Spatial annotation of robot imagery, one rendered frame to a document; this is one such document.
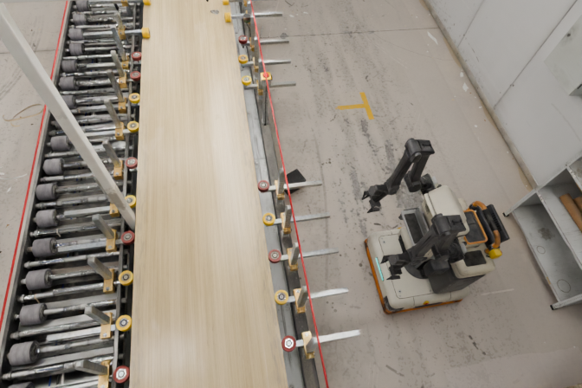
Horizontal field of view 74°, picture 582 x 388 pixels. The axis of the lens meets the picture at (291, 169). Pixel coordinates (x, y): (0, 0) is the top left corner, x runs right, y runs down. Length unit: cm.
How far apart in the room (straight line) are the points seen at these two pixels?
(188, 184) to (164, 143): 39
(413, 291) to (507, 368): 94
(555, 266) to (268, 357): 267
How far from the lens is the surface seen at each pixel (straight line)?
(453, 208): 224
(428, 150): 208
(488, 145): 462
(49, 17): 583
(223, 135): 286
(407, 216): 252
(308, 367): 249
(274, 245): 273
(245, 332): 229
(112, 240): 264
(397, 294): 315
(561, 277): 404
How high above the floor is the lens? 316
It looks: 57 degrees down
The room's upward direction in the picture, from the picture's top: 8 degrees clockwise
